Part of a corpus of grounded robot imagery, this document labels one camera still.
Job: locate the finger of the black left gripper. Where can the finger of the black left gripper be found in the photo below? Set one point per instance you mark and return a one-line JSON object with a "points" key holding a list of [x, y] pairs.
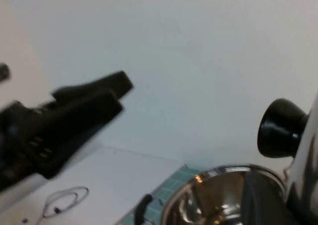
{"points": [[99, 86], [74, 125]]}

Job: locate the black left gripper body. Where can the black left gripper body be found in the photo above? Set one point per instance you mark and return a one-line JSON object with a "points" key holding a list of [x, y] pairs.
{"points": [[17, 140]]}

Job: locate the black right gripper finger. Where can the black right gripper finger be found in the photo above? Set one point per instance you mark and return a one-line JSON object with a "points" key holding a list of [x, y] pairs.
{"points": [[261, 202]]}

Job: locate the stainless steel lid black knob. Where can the stainless steel lid black knob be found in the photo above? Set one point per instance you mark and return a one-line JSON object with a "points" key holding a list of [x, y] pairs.
{"points": [[280, 128]]}

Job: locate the small dark round object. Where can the small dark round object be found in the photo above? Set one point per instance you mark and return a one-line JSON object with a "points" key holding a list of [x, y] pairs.
{"points": [[3, 71]]}

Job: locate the teal grid pattern tablecloth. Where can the teal grid pattern tablecloth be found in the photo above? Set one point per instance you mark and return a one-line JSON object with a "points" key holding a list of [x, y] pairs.
{"points": [[174, 192]]}

